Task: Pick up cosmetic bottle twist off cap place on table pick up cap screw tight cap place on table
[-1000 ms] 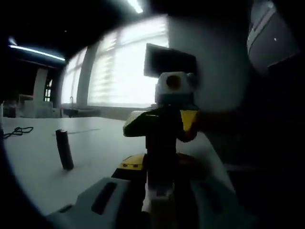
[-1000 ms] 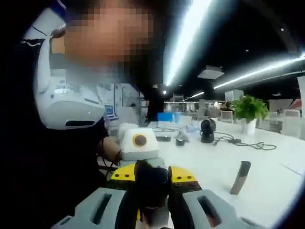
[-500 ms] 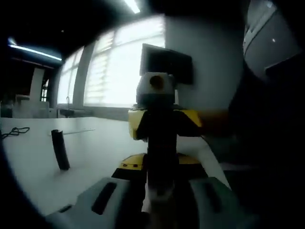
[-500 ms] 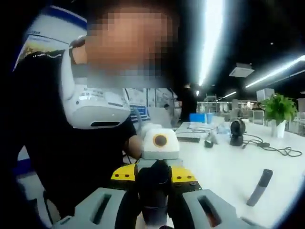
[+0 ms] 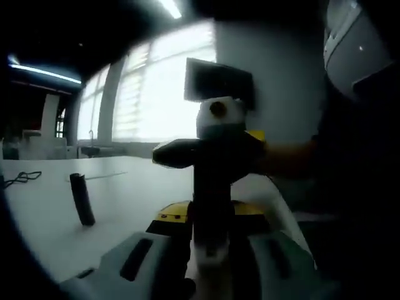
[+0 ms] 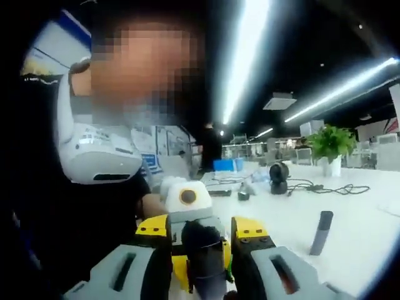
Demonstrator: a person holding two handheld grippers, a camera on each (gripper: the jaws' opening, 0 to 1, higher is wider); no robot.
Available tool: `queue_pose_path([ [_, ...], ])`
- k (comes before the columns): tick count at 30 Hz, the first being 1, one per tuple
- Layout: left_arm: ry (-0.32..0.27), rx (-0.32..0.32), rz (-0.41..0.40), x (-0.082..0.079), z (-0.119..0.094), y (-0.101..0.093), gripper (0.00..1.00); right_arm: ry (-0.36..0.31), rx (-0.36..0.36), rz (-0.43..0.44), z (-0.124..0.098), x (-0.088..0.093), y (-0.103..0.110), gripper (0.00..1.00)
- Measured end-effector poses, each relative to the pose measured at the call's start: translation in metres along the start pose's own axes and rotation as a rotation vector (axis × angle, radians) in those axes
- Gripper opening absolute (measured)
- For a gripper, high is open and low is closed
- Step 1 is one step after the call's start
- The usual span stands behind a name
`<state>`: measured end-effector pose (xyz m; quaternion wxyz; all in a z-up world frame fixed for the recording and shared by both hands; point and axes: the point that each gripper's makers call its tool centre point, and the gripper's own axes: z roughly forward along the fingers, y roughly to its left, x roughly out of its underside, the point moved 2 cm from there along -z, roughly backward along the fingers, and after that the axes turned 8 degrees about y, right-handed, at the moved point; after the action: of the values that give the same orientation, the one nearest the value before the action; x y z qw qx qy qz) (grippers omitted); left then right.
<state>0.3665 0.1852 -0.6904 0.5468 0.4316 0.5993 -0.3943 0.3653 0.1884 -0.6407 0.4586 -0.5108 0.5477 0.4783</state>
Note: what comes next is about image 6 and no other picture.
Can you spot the group of white office chairs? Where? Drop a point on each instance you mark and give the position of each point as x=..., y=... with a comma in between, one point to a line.
x=384, y=153

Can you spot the white chest-worn device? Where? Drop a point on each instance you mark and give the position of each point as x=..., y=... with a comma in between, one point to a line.
x=100, y=156

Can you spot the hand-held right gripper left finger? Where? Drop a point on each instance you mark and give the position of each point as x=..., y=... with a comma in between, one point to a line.
x=103, y=281

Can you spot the clear plastic bag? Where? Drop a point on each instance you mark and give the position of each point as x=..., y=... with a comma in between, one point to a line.
x=261, y=177

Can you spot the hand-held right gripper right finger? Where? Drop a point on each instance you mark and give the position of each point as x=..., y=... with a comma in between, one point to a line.
x=265, y=281

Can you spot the blue box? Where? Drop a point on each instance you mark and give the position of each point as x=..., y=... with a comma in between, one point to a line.
x=228, y=165

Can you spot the tall dark cosmetic bottle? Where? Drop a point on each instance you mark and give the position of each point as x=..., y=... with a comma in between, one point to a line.
x=322, y=234

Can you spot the white pillar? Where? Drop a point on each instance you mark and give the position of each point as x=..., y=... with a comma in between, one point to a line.
x=395, y=103

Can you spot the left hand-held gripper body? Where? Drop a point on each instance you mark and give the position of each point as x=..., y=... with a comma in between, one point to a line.
x=200, y=206

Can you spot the small black object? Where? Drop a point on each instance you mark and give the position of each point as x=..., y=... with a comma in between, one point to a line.
x=243, y=195

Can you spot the person's right hand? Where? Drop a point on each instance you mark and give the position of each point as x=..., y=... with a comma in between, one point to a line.
x=232, y=295

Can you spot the wall poster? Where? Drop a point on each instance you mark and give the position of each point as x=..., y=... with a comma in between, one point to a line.
x=53, y=43

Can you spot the white table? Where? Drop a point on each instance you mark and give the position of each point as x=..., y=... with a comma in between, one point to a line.
x=297, y=218

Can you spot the short black cosmetic bottle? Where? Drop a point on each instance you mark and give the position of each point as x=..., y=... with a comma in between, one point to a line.
x=206, y=272

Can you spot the white display board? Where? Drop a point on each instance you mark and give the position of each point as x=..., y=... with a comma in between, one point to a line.
x=168, y=140

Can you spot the red white wall banner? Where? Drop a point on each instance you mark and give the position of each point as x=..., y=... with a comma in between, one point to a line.
x=390, y=126

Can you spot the black desk fan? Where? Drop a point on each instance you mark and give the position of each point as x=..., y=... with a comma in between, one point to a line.
x=279, y=175

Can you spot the ceiling air conditioner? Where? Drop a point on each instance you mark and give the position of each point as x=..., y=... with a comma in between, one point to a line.
x=279, y=101

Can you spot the flat black device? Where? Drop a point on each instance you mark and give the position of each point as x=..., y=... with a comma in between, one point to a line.
x=220, y=193

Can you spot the potted plant in white pot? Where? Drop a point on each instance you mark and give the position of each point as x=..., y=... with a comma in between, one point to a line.
x=331, y=143

